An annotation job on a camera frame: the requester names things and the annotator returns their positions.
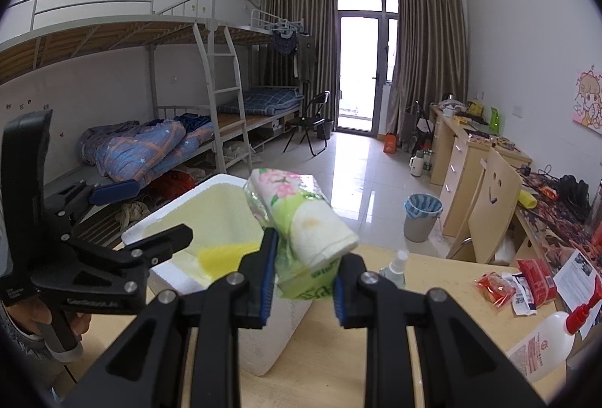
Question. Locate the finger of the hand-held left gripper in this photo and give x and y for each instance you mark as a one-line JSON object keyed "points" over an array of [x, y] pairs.
{"points": [[160, 241], [115, 191]]}

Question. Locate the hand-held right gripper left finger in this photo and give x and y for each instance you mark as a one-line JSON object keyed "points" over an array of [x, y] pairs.
{"points": [[269, 281]]}

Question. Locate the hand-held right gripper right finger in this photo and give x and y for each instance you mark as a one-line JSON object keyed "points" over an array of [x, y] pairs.
{"points": [[338, 304]]}

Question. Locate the green floral tissue pack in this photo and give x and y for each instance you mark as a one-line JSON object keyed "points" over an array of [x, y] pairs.
{"points": [[301, 286]]}

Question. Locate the yellow sponge cloth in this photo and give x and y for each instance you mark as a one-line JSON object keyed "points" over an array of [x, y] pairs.
{"points": [[221, 257]]}

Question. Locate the cream towel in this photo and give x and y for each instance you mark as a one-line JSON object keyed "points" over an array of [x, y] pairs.
{"points": [[320, 234]]}

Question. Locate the white foam box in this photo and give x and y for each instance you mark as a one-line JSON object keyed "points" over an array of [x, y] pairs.
{"points": [[268, 351]]}

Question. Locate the person's left hand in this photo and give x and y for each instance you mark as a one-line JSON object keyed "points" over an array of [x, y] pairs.
{"points": [[28, 316]]}

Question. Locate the blue orange checked quilt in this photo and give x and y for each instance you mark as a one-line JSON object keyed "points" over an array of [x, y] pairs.
{"points": [[141, 149]]}

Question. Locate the red plastic bag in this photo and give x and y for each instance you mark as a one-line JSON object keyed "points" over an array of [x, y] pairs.
{"points": [[171, 184]]}

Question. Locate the clear spray bottle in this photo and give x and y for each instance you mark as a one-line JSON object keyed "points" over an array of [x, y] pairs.
{"points": [[394, 276]]}

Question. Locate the grey trash bin blue liner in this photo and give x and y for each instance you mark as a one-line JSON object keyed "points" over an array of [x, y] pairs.
{"points": [[421, 224]]}

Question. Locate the grey metal bunk bed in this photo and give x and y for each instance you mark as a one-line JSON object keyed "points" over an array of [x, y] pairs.
{"points": [[263, 32], [94, 36]]}

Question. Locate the white thermos jug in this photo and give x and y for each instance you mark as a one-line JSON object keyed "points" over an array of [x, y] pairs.
{"points": [[416, 166]]}

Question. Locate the black bucket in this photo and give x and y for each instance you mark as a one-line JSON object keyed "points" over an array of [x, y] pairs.
{"points": [[324, 130]]}

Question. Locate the black folding chair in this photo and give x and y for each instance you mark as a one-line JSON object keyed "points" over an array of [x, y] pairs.
{"points": [[310, 121]]}

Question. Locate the orange bag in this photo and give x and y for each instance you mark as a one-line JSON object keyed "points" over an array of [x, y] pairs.
{"points": [[391, 144]]}

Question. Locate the wooden desk with drawers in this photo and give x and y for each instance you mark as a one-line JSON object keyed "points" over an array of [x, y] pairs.
{"points": [[458, 182]]}

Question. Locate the wooden chair with smiley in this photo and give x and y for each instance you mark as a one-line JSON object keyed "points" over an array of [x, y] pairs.
{"points": [[494, 210]]}

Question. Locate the white sachet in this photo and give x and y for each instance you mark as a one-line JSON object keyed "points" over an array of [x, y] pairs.
{"points": [[523, 302]]}

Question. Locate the black folding trolley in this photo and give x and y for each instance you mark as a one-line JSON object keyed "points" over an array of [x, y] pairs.
{"points": [[418, 126]]}

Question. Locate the white lotion bottle red pump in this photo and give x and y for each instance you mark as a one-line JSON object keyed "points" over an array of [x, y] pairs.
{"points": [[536, 349]]}

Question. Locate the yellow plastic item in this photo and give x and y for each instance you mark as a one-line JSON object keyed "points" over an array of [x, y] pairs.
{"points": [[526, 199]]}

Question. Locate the dark hanging clothes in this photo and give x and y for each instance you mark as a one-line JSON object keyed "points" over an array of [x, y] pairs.
{"points": [[284, 43]]}

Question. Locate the patterned desk cloth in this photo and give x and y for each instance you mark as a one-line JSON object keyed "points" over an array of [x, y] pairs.
{"points": [[559, 239]]}

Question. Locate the glass balcony door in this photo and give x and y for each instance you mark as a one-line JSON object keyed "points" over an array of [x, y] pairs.
{"points": [[362, 60]]}

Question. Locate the yellow packet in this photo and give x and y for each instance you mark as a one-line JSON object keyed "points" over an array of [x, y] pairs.
{"points": [[477, 107]]}

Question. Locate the green snack bag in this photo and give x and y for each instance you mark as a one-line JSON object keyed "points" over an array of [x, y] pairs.
{"points": [[494, 119]]}

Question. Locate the printed paper sheet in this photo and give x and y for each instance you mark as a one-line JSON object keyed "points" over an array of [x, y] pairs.
{"points": [[581, 271]]}

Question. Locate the brown curtain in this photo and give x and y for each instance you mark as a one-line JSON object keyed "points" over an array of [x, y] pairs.
{"points": [[432, 50], [315, 36]]}

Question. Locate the black headphones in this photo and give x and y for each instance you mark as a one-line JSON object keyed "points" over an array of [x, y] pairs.
{"points": [[574, 194]]}

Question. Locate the white wall socket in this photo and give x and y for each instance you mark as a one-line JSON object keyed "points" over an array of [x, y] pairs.
{"points": [[518, 111]]}

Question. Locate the pink cartoon wall poster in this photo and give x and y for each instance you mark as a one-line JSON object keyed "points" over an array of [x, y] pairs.
{"points": [[590, 100]]}

